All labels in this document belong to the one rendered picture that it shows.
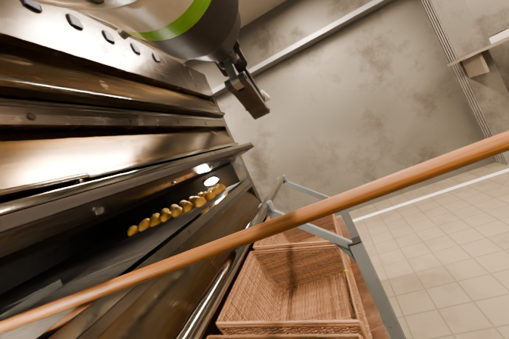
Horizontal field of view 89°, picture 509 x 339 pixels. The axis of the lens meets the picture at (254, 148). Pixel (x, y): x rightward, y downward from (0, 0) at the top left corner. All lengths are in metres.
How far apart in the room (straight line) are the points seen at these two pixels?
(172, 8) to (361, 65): 3.82
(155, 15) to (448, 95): 4.07
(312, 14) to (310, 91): 1.06
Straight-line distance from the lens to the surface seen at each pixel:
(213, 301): 0.45
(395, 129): 3.97
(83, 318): 0.77
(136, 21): 0.18
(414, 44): 4.14
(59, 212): 0.59
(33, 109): 0.87
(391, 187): 0.51
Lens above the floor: 1.34
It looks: 1 degrees up
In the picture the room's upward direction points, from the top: 24 degrees counter-clockwise
